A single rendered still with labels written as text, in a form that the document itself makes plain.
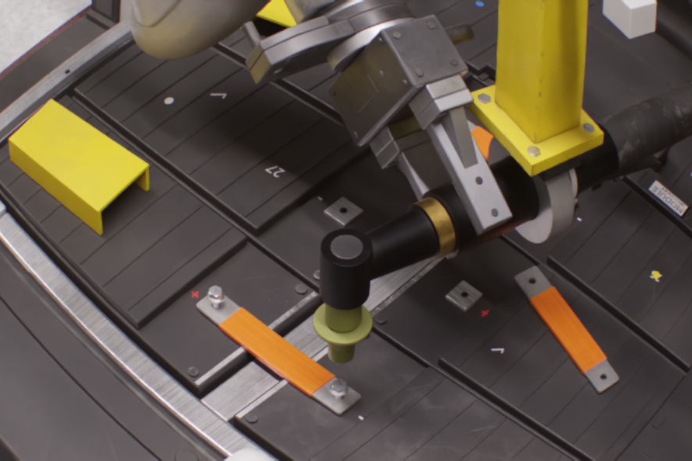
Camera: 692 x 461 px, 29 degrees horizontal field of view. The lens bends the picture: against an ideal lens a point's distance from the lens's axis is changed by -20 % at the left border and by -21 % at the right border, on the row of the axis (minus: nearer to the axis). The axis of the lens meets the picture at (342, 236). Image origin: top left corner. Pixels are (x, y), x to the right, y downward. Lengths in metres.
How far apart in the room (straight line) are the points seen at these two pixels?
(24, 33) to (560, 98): 2.27
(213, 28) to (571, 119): 0.33
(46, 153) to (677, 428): 0.65
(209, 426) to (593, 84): 0.53
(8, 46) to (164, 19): 1.94
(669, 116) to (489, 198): 0.23
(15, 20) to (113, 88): 1.85
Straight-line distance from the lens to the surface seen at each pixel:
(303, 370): 1.19
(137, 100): 1.41
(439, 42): 1.08
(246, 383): 1.21
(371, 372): 1.20
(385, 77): 1.09
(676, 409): 1.19
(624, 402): 1.19
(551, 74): 1.03
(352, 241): 1.06
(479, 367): 1.20
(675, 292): 1.28
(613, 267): 1.29
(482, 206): 1.07
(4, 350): 1.09
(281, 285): 1.26
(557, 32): 1.00
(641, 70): 1.50
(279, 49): 1.08
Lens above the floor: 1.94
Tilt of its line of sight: 47 degrees down
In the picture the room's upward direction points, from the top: 3 degrees clockwise
